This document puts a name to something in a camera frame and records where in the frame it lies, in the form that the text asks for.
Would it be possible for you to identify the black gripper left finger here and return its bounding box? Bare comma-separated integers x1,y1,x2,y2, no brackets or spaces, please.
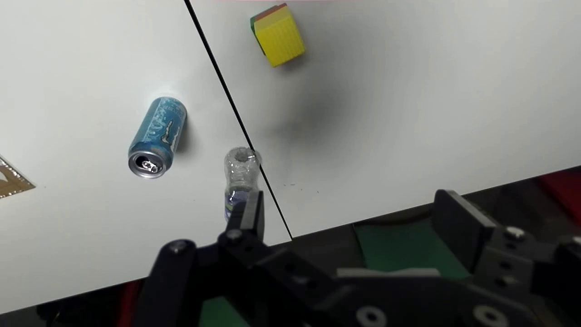
129,192,341,327

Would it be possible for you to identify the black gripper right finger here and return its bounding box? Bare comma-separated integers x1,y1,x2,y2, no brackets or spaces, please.
430,190,581,327

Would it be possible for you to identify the clear plastic water bottle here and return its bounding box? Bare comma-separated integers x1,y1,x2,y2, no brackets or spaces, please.
223,146,263,223

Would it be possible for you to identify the green chair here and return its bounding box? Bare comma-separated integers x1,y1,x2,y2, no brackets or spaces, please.
352,219,472,284
198,295,251,327

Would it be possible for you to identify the red chair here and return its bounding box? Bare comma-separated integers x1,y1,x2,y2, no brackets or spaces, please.
536,170,581,230

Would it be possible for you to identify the small dark red seat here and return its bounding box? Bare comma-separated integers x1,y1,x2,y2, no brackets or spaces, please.
116,281,145,327

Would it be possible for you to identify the blue drink can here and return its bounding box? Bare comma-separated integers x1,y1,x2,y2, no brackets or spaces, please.
127,97,189,183

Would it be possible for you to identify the yellow cube block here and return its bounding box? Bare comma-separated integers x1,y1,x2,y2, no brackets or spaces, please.
251,5,309,70

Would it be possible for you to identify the green cube block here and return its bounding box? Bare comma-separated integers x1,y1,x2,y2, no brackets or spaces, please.
249,17,263,54

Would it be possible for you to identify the red cube block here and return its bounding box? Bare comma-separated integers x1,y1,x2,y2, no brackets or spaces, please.
252,3,291,21

